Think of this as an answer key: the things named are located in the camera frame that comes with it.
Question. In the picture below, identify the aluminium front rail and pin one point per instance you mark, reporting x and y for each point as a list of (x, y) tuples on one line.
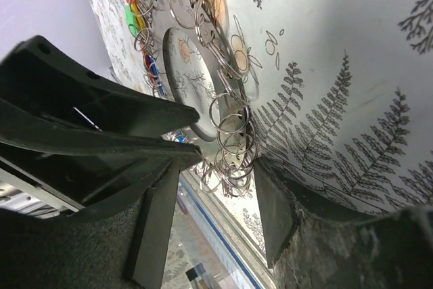
[(233, 228)]

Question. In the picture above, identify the green key tag on ring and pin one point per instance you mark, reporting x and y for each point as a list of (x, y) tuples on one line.
[(134, 24)]

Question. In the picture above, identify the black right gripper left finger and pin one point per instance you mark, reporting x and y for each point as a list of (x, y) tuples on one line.
[(119, 242)]

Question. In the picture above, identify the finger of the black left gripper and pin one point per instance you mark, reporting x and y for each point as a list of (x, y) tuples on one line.
[(40, 79), (72, 164)]

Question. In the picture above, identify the blue key tags cluster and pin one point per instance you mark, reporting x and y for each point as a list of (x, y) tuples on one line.
[(152, 75)]

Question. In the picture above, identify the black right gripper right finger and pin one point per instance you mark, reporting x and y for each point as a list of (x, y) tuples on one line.
[(312, 242)]

